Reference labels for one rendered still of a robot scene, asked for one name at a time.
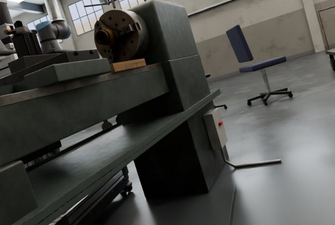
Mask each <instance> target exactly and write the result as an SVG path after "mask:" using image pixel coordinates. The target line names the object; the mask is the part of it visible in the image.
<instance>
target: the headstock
mask: <svg viewBox="0 0 335 225"><path fill-rule="evenodd" d="M128 11H133V12H135V13H137V14H138V15H139V16H140V17H141V18H142V19H143V20H144V21H145V23H146V25H147V27H148V30H149V45H148V48H147V50H146V52H145V54H144V55H143V56H142V57H141V58H140V59H143V58H144V59H145V62H146V66H147V65H152V64H157V63H161V62H165V61H168V60H172V59H177V58H182V57H187V56H192V55H197V54H198V50H197V47H196V44H195V40H194V37H193V33H192V30H191V26H190V23H189V19H188V16H187V12H186V9H185V7H184V6H181V5H177V4H173V3H169V2H165V1H160V0H148V1H146V2H143V3H141V4H139V5H137V6H134V7H132V8H130V9H128Z"/></svg>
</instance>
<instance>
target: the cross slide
mask: <svg viewBox="0 0 335 225"><path fill-rule="evenodd" d="M92 59H100V56H99V53H98V50H97V49H91V50H78V51H66V52H64V53H62V54H59V55H57V56H54V57H52V58H49V59H47V60H45V61H42V62H40V63H37V64H35V65H33V66H30V67H28V68H25V69H23V70H20V71H18V72H16V73H13V74H11V75H8V76H6V77H3V78H1V79H0V87H1V86H6V85H12V84H16V83H18V82H21V81H23V80H25V79H24V76H25V75H28V74H30V73H33V72H35V71H38V70H40V69H43V68H45V67H48V66H50V65H53V64H60V63H68V62H76V61H84V60H92Z"/></svg>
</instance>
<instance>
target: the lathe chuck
mask: <svg viewBox="0 0 335 225"><path fill-rule="evenodd" d="M99 19H100V20H101V21H102V22H103V23H104V24H106V25H107V26H108V27H109V28H110V29H111V30H117V29H119V28H121V27H125V26H127V25H129V24H135V23H137V24H138V26H139V29H140V30H139V29H138V30H136V31H134V32H132V33H130V34H128V35H126V36H124V37H123V39H122V42H121V43H120V42H119V41H118V39H117V38H115V40H114V42H115V43H120V44H119V45H118V54H117V62H124V61H130V60H136V59H138V58H139V57H140V56H141V54H142V53H143V51H144V49H145V46H146V42H147V34H146V29H145V26H144V24H143V22H142V21H141V19H140V18H139V17H138V16H137V15H136V14H134V13H133V12H131V11H128V10H121V9H112V10H109V11H107V12H105V13H103V14H102V15H101V16H100V17H99ZM97 32H98V30H97V28H96V27H95V29H94V41H95V45H96V48H97V50H98V52H99V53H100V55H101V56H102V57H103V58H108V53H106V48H104V45H101V44H98V43H97V41H96V39H95V35H96V33H97ZM141 45H143V48H142V49H141V50H140V47H141Z"/></svg>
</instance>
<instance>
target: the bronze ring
mask: <svg viewBox="0 0 335 225"><path fill-rule="evenodd" d="M95 39H96V41H97V43H98V44H101V45H106V46H110V45H112V44H113V42H114V40H115V37H114V33H113V32H112V31H111V30H110V29H103V30H100V31H98V32H97V33H96V35H95Z"/></svg>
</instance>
